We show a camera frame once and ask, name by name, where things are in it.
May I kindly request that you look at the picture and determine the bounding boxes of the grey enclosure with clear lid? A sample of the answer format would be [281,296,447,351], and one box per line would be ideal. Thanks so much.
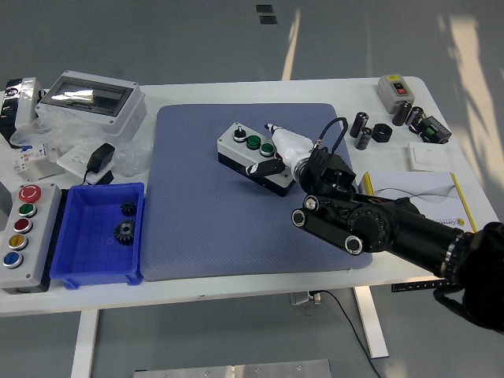
[35,69,147,138]

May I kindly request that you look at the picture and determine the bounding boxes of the white wall socket plate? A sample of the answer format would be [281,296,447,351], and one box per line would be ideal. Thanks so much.
[56,145,115,185]

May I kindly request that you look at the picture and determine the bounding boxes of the black cable under table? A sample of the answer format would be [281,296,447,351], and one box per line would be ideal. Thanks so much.
[314,290,383,378]

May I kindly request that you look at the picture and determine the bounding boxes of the clear plastic bag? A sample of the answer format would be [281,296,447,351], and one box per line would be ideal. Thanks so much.
[9,106,153,177]

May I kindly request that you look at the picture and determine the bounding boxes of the grey bracket under table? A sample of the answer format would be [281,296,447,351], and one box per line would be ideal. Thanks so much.
[290,291,322,306]

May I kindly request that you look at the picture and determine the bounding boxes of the large black bevel gear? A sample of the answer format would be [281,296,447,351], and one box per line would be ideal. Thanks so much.
[113,219,137,247]

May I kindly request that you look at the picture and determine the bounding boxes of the white circuit breaker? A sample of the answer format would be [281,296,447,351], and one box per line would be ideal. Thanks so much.
[11,142,50,174]

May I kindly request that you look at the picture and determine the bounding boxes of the blue-grey padded mat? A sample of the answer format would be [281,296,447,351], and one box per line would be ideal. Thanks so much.
[140,102,374,282]

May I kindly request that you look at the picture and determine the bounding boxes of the black power adapter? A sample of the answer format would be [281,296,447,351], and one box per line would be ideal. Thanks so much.
[81,143,117,185]

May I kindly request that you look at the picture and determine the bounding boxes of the white and yellow cardboard box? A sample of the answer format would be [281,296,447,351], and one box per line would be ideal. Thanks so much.
[358,171,478,234]

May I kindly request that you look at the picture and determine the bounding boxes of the black hex nut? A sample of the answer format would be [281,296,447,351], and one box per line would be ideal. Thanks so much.
[372,123,393,143]

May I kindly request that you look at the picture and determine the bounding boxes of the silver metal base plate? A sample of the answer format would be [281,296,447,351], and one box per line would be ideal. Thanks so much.
[132,358,332,378]

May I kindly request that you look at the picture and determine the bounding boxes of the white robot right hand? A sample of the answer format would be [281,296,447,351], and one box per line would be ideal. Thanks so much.
[244,122,316,179]

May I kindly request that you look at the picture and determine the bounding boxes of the black module with green terminal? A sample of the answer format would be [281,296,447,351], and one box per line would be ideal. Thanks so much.
[411,114,453,145]

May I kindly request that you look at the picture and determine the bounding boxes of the blue plastic bin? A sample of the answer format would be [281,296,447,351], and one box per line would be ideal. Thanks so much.
[50,181,146,291]

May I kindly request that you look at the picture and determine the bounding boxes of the grey five-button control box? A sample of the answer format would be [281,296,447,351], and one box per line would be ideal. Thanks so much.
[0,183,63,295]

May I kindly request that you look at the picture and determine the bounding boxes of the black cylindrical capacitor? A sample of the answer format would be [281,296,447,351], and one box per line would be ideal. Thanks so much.
[391,100,413,127]
[405,106,425,129]
[350,111,370,139]
[354,126,373,150]

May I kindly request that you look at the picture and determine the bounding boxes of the grey object at edge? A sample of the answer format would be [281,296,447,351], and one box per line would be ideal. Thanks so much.
[0,184,13,221]

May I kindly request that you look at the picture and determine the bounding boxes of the white wall switch plate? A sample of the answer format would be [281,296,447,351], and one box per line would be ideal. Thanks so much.
[407,141,450,171]

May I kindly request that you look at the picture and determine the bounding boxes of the black table control panel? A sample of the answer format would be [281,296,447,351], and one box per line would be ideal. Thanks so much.
[391,277,454,293]

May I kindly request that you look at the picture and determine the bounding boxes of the grey two-button switch box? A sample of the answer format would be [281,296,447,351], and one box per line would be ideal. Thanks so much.
[376,74,418,114]

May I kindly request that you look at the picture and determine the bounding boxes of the white table leg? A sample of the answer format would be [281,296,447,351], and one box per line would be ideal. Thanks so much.
[70,309,99,378]
[353,285,390,359]

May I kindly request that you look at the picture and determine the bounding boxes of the grey four-button control box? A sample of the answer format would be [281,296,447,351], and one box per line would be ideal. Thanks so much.
[217,122,297,197]

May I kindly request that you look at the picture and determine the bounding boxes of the white and black device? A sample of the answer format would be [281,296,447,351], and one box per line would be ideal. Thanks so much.
[0,77,44,149]

